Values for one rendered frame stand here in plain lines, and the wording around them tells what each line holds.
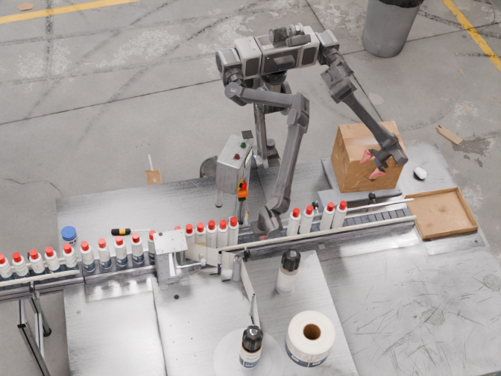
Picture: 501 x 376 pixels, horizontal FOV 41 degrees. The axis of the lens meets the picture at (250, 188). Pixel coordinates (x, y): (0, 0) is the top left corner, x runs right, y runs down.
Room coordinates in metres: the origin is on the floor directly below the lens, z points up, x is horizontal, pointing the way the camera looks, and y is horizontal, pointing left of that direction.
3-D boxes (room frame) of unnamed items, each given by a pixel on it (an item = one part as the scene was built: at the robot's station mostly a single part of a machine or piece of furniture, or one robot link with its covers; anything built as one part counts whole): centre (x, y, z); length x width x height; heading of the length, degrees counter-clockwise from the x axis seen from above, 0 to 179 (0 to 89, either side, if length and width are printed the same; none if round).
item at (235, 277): (1.58, 0.02, 0.97); 0.05 x 0.05 x 0.19
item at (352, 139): (2.33, -0.59, 0.99); 0.30 x 0.24 x 0.27; 104
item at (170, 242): (1.58, 0.32, 1.14); 0.14 x 0.11 x 0.01; 109
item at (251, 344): (1.18, -0.07, 1.04); 0.09 x 0.09 x 0.29
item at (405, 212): (1.81, -0.05, 0.86); 1.65 x 0.08 x 0.04; 109
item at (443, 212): (2.12, -0.99, 0.85); 0.30 x 0.26 x 0.04; 109
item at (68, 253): (1.53, 0.77, 0.98); 0.05 x 0.05 x 0.20
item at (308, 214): (1.89, -0.29, 0.98); 0.05 x 0.05 x 0.20
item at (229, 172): (1.85, 0.08, 1.38); 0.17 x 0.10 x 0.19; 164
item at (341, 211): (1.94, -0.45, 0.98); 0.05 x 0.05 x 0.20
